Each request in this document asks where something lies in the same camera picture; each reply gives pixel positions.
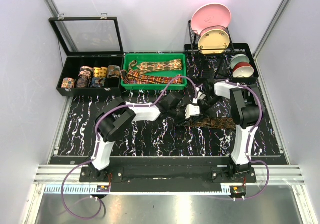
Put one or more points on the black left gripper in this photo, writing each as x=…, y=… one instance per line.
x=183, y=120

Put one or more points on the black key pattern tie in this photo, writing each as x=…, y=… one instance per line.
x=213, y=123

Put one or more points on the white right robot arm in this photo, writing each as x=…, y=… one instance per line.
x=246, y=112

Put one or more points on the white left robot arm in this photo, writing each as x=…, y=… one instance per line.
x=113, y=120

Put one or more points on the black dish tray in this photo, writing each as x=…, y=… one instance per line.
x=218, y=66

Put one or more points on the red bowl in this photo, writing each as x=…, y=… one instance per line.
x=243, y=70

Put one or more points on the pale green bowl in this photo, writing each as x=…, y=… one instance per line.
x=238, y=59

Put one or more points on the cream ikat pattern tie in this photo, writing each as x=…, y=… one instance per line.
x=148, y=66

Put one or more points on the yellow floral plate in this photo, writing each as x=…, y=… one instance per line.
x=214, y=41

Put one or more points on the red multicolour checked tie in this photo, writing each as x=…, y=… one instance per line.
x=134, y=77

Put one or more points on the green plastic tray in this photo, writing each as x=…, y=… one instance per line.
x=153, y=57

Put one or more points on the rolled tie brown olive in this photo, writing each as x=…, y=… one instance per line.
x=113, y=71

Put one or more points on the pink plate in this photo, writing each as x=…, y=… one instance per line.
x=210, y=15

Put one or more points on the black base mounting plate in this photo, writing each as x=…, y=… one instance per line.
x=118, y=174

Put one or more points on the rolled tie dark blue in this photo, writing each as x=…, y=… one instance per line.
x=98, y=82

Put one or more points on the rolled tie yellow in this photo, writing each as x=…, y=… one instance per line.
x=100, y=72

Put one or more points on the rolled tie dark floral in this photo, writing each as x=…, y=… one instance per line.
x=82, y=82

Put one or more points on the rolled tie pink paisley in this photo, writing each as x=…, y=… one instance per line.
x=86, y=71

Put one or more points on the rolled tie blue orange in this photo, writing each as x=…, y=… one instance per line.
x=68, y=83

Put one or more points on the black tie storage box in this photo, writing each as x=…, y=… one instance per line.
x=72, y=67

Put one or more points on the glass box lid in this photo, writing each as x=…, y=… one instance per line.
x=88, y=36

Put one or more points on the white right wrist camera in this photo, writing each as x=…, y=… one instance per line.
x=200, y=93

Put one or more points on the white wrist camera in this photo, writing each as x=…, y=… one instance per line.
x=192, y=110
x=200, y=93

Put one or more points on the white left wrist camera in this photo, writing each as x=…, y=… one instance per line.
x=192, y=110

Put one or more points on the black wire dish rack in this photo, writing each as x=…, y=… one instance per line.
x=194, y=38

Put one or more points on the aluminium frame rail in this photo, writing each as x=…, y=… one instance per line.
x=278, y=174

